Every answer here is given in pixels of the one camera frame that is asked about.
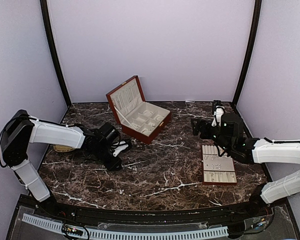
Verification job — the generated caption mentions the woven bamboo tray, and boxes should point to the woven bamboo tray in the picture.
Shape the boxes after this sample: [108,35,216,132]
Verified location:
[53,144,75,153]

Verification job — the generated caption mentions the black frame post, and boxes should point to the black frame post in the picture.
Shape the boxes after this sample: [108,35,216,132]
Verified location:
[39,0,72,108]
[231,0,262,108]

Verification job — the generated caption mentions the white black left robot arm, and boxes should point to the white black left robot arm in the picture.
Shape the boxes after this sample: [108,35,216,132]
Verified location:
[0,109,129,218]

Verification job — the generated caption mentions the left black frame post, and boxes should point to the left black frame post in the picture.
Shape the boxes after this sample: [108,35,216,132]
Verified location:
[39,0,72,108]

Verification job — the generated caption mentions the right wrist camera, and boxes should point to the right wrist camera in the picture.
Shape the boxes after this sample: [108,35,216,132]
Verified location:
[211,100,225,127]

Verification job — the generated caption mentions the black front table rail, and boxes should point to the black front table rail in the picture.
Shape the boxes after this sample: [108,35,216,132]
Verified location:
[42,202,252,225]

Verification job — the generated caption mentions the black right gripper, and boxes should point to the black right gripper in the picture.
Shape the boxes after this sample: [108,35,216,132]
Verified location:
[191,117,233,154]

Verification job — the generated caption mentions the white slotted cable duct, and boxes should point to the white slotted cable duct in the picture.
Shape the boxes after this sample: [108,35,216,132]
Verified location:
[21,213,229,240]

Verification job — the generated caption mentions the red wooden jewelry box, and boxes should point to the red wooden jewelry box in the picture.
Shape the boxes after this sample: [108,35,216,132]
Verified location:
[106,75,172,144]

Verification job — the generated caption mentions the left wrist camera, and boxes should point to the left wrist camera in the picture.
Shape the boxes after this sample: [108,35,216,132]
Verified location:
[111,139,132,157]

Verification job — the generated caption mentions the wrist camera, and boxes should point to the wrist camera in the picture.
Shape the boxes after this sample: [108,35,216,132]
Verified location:
[211,100,225,127]
[111,139,132,157]

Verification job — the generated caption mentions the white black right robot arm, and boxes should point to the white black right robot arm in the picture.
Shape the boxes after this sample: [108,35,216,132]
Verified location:
[190,113,300,217]

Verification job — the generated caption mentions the red jewelry tray insert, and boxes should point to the red jewelry tray insert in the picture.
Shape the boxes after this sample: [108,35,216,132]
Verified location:
[201,144,237,186]

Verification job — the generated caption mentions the right black frame post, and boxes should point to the right black frame post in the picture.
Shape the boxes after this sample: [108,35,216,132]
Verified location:
[231,0,262,108]

